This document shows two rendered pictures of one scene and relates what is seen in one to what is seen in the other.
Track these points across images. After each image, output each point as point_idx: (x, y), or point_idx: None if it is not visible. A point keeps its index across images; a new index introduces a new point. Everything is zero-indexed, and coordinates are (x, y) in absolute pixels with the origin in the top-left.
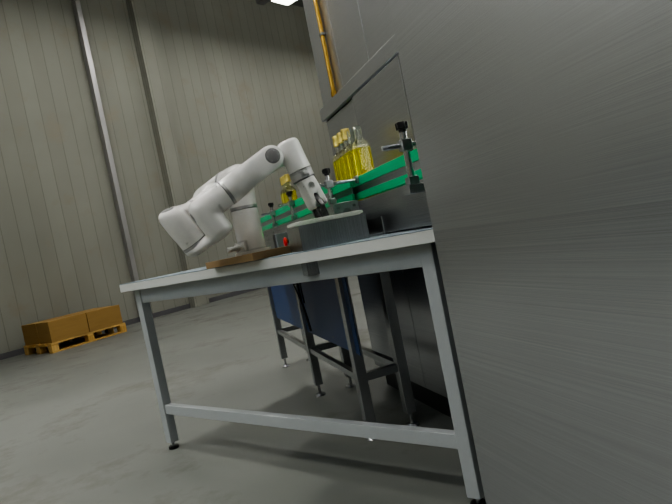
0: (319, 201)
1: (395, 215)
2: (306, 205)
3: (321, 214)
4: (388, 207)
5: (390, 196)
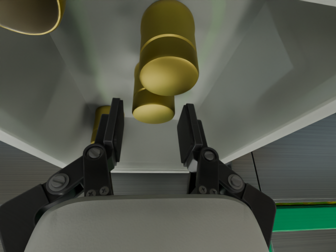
0: (4, 243)
1: (18, 151)
2: (243, 241)
3: (84, 155)
4: (42, 170)
5: (11, 192)
